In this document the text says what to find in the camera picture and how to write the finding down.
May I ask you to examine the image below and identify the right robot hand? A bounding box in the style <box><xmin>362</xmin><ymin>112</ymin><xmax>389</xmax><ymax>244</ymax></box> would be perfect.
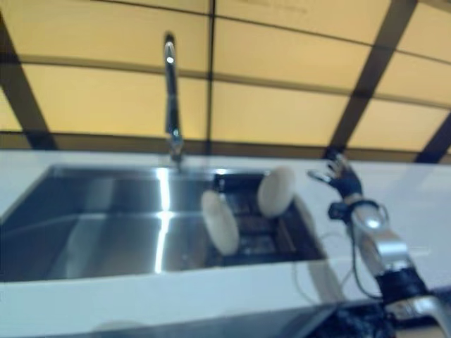
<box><xmin>307</xmin><ymin>147</ymin><xmax>364</xmax><ymax>198</ymax></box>

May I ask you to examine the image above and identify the cream round plate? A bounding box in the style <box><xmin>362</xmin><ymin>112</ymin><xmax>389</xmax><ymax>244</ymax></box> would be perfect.
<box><xmin>200</xmin><ymin>189</ymin><xmax>240</xmax><ymax>256</ymax></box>
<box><xmin>257</xmin><ymin>165</ymin><xmax>297</xmax><ymax>218</ymax></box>

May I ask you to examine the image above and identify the black dish drying rack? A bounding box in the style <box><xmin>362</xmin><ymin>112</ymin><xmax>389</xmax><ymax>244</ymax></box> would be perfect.
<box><xmin>204</xmin><ymin>170</ymin><xmax>325</xmax><ymax>267</ymax></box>

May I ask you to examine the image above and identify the chrome pull-down faucet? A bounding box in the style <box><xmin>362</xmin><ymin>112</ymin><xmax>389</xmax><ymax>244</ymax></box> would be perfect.
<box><xmin>162</xmin><ymin>32</ymin><xmax>186</xmax><ymax>170</ymax></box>

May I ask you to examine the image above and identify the stainless steel kitchen sink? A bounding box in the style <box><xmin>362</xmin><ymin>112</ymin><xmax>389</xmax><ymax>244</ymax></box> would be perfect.
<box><xmin>0</xmin><ymin>163</ymin><xmax>327</xmax><ymax>283</ymax></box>

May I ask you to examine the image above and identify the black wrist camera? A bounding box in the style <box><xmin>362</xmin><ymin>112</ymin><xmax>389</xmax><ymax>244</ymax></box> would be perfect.
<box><xmin>329</xmin><ymin>200</ymin><xmax>353</xmax><ymax>220</ymax></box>

